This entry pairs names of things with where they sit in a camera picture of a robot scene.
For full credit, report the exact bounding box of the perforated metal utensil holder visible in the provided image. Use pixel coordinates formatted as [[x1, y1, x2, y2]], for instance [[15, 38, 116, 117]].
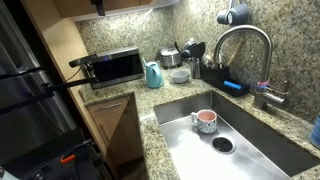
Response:
[[189, 57, 203, 80]]

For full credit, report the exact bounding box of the wooden utensil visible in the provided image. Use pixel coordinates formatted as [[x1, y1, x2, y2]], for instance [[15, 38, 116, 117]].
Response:
[[226, 39, 245, 68]]

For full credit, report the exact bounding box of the teal watering can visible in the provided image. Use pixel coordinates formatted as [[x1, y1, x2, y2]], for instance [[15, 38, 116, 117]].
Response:
[[142, 58, 165, 89]]

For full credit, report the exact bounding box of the stainless rice cooker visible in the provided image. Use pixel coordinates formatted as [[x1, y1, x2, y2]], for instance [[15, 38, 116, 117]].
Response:
[[157, 45, 184, 70]]

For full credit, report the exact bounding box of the black toaster oven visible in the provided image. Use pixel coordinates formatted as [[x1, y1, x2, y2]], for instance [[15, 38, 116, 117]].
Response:
[[87, 46, 145, 91]]

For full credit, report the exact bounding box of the silver spoon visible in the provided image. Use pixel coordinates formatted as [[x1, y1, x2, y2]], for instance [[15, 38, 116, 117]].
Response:
[[201, 53, 214, 68]]

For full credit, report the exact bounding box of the black perforated skimmer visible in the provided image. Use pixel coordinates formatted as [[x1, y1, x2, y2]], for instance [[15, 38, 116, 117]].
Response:
[[190, 41, 207, 62]]

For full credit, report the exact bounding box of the patterned mug pink inside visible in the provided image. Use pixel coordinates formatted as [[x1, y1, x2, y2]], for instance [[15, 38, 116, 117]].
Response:
[[190, 108, 219, 135]]

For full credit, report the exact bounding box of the black sink caddy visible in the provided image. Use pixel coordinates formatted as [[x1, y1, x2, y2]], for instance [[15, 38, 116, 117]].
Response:
[[199, 61, 250, 98]]

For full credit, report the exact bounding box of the wooden base cabinet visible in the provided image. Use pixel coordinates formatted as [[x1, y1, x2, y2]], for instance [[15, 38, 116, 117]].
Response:
[[86, 94, 147, 180]]

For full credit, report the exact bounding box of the stainless steel sink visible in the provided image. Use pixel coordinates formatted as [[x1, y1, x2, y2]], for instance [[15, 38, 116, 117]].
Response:
[[152, 90, 320, 180]]

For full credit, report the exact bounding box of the blue sponge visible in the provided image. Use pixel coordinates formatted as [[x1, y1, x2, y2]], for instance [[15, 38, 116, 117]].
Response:
[[222, 80, 243, 91]]

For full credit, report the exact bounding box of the sink drain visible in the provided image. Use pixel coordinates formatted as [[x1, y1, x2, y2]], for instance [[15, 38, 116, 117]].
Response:
[[210, 134, 237, 155]]

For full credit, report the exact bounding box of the black tripod rod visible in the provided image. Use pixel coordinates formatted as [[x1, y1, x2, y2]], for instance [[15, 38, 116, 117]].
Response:
[[0, 66, 45, 81], [0, 76, 100, 116]]

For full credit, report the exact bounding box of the stainless gooseneck faucet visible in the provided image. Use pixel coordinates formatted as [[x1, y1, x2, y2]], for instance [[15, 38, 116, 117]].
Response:
[[213, 24, 290, 110]]

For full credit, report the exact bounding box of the orange clamp lever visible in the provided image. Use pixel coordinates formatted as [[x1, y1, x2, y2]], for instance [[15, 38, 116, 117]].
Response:
[[59, 154, 77, 165]]

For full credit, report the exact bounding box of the black equipment base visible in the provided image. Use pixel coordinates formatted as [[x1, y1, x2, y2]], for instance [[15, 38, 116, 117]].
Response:
[[0, 128, 113, 180]]

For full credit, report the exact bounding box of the stainless steel fridge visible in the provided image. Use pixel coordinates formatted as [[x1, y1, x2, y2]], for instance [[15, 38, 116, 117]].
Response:
[[0, 0, 78, 166]]

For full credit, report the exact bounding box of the blue dish soap bottle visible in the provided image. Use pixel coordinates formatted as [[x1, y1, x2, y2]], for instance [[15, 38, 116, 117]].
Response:
[[308, 112, 320, 150]]

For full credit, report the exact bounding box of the metal drawer handle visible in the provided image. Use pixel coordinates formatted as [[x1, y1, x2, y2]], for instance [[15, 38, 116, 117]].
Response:
[[95, 101, 123, 112]]

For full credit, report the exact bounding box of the black stereo camera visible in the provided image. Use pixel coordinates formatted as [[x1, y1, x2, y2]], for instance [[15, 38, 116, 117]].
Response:
[[68, 53, 99, 69]]

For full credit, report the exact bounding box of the wooden wall cabinet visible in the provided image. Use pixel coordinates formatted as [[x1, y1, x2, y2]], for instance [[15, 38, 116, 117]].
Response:
[[54, 0, 182, 22]]

